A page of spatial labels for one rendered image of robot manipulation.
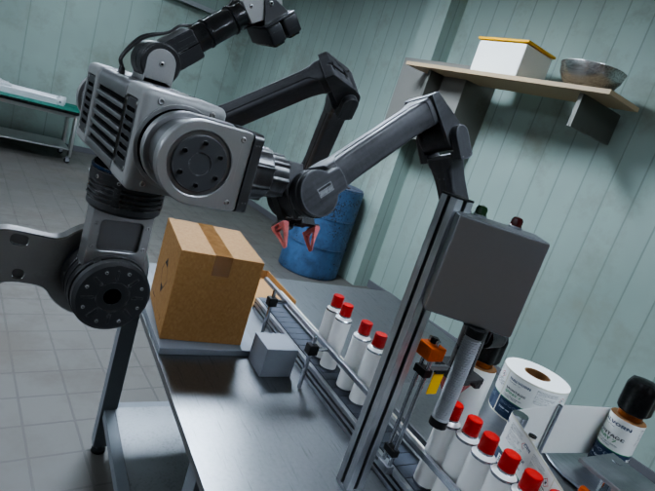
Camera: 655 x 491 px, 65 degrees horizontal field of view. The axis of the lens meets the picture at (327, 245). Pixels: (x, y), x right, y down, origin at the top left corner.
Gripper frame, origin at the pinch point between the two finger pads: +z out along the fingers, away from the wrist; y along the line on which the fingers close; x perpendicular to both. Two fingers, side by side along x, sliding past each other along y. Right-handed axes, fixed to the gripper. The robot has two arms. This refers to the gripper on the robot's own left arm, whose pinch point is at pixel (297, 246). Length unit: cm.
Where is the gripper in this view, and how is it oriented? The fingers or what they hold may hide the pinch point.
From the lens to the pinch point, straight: 155.4
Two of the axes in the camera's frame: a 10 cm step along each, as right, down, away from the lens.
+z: 1.1, 9.5, -3.0
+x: -6.4, 3.0, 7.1
